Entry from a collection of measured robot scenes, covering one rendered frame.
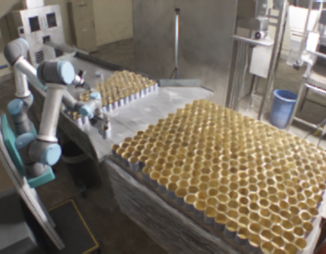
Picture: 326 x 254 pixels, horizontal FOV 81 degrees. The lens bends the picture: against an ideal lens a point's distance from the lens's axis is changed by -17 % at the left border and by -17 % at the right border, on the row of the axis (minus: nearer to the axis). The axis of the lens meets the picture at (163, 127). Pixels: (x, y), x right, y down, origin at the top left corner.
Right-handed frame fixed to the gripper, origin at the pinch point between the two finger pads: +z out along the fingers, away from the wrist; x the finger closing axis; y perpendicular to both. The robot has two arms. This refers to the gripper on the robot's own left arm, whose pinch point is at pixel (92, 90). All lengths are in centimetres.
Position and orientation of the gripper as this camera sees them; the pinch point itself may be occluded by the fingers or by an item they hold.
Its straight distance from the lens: 179.1
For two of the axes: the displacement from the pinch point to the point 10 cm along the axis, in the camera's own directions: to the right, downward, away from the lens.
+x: 7.2, 4.0, -5.7
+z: 4.9, 2.9, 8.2
